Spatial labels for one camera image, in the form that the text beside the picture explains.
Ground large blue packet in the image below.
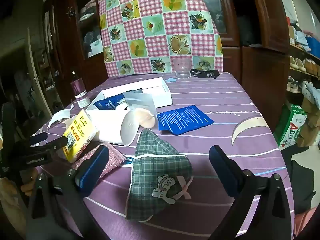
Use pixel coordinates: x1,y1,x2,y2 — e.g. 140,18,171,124
157,106,215,132

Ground white toilet paper roll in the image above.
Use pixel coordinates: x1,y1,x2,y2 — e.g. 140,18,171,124
86,104,142,146

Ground purple bottle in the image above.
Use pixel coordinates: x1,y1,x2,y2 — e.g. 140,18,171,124
71,71,90,109

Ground black plastic clip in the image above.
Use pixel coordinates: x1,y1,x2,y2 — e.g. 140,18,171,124
190,68,220,80

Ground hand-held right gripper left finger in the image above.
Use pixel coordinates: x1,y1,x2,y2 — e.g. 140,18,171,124
26,145,110,240

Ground white paper piece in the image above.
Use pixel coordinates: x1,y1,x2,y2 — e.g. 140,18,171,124
47,104,75,130

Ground purple striped tablecloth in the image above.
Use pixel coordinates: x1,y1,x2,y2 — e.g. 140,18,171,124
37,71,295,240

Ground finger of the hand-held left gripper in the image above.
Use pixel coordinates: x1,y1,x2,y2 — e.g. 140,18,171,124
37,136,68,157
29,132,48,146

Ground silver foil pouch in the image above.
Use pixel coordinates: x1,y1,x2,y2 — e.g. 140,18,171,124
123,92,157,113

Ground person's left hand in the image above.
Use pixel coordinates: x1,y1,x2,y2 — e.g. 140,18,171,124
20,167,38,197

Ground clear glass cup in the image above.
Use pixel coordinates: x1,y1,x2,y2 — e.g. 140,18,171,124
176,57,192,80

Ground green white carton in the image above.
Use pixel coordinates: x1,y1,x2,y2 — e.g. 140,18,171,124
274,104,308,150

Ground small blue packet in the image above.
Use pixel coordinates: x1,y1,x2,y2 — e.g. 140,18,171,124
96,95,125,111

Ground green plaid fabric pouch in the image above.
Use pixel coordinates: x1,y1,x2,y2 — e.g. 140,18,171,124
125,129,194,222

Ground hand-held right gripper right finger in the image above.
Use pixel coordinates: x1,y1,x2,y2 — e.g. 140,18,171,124
207,145,295,240

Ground brown cardboard boxes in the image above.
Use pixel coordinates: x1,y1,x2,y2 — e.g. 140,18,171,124
296,97,320,148

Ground beige powder puff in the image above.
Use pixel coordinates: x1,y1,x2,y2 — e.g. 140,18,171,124
134,108,157,130

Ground pink checkered chair cover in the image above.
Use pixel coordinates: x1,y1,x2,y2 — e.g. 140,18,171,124
98,0,224,77

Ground shoe rack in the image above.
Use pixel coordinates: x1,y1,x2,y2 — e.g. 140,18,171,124
285,5,320,100

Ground dark cloth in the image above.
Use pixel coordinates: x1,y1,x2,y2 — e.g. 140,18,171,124
281,145,317,215

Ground yellow tissue pack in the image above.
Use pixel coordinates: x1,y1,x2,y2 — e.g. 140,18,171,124
56,109,99,163

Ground white cardboard box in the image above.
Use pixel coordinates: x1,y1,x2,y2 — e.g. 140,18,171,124
86,77,173,112

